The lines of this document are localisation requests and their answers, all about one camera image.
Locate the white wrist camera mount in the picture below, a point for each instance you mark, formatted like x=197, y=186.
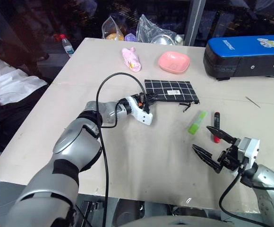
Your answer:
x=142, y=116
x=251, y=146

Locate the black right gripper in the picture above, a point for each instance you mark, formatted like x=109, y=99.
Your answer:
x=230, y=158

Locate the black white grid pouch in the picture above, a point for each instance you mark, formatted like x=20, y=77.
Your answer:
x=160, y=88

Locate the pink plastic bowl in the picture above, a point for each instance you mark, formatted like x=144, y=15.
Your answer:
x=173, y=62

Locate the plastic bag with orange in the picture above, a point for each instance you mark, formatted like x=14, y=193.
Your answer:
x=114, y=33

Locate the thin grey stick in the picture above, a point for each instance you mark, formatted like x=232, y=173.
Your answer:
x=252, y=102

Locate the purple crumpled item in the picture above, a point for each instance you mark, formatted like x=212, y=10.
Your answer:
x=130, y=37

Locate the person in white shirt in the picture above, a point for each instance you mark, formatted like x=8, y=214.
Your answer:
x=11, y=80

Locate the metal bowl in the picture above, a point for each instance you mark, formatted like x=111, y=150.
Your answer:
x=161, y=40

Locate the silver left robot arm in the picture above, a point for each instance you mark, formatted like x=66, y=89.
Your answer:
x=68, y=146

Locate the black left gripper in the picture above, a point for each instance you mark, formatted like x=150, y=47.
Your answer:
x=139, y=98

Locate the green highlighter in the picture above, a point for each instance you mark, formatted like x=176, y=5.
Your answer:
x=196, y=123

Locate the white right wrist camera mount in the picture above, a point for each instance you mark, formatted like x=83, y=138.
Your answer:
x=251, y=146

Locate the grey metal pillar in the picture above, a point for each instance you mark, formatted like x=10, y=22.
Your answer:
x=194, y=21

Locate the red capped water bottle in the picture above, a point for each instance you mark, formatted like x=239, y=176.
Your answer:
x=67, y=47

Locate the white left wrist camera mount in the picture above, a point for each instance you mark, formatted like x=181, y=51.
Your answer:
x=142, y=116

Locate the red marker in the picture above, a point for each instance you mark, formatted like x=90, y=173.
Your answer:
x=216, y=119

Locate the clear crumpled plastic bag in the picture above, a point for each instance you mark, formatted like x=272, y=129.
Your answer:
x=148, y=28

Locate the blue and black case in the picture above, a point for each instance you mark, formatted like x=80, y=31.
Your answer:
x=245, y=54

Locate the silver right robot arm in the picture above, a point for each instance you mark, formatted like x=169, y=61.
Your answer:
x=269, y=182

